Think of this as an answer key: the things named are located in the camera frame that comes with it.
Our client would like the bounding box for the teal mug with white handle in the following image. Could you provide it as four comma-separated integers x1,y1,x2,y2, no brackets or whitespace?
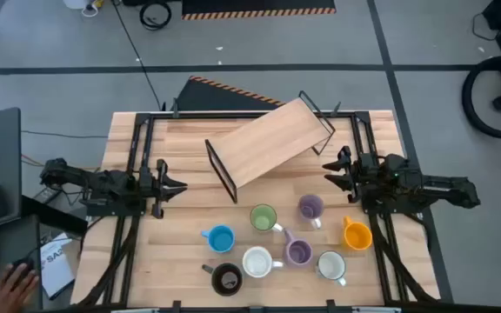
242,245,284,279

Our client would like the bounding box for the white blue-patterned mug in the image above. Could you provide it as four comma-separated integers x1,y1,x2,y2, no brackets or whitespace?
315,250,348,287

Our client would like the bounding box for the lavender mug with lavender handle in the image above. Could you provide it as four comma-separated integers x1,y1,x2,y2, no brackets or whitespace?
281,228,314,269

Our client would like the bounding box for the wooden shelf with black frame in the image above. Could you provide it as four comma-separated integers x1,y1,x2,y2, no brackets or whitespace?
204,90,337,205

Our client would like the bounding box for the white container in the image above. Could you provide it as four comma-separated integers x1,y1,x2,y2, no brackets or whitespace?
62,0,100,18

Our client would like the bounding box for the brown and blue glazed mug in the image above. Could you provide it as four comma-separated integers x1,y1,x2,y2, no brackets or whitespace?
201,262,244,297

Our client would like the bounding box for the long black floor cable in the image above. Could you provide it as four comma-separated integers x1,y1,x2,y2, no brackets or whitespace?
110,0,167,110

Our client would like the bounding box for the purple mug with white handle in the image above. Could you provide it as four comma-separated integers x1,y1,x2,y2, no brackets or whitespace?
297,193,325,230

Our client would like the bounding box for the green mug with white handle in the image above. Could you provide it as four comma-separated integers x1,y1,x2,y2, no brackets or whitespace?
249,203,284,233

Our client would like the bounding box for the coiled black cable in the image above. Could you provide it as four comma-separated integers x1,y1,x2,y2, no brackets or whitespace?
138,1,173,31

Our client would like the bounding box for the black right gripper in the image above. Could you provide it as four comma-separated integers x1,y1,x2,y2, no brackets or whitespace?
321,144,383,204

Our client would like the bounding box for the black computer mouse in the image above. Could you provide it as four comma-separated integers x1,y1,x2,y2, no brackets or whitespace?
9,257,37,279

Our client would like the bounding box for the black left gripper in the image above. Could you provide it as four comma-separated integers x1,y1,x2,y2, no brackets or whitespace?
139,158,189,219

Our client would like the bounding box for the orange mug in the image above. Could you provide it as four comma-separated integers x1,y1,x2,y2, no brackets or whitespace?
342,216,374,252

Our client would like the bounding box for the black hazard-striped floor mat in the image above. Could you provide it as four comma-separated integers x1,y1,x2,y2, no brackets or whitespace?
174,76,286,112
181,0,337,21

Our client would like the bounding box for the person's hand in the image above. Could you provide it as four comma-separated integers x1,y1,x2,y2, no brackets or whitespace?
0,263,41,313

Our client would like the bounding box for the black vacuum hose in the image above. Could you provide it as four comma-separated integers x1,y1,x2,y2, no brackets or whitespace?
461,54,501,140

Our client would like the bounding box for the white paper booklet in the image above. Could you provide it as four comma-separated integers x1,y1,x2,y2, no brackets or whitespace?
39,232,78,301

